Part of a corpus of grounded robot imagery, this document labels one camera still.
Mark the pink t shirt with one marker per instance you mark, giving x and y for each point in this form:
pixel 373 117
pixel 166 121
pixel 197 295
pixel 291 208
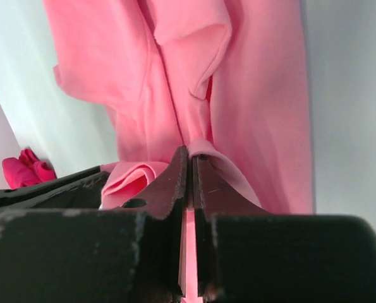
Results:
pixel 224 78

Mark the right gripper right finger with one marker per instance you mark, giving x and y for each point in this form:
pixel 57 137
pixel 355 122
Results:
pixel 246 254

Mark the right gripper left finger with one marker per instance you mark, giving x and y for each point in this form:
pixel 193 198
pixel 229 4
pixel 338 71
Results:
pixel 127 254

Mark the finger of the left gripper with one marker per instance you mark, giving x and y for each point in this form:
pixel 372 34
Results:
pixel 79 190

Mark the red folded t shirt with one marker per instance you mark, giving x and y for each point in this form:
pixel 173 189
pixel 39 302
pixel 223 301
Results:
pixel 26 170

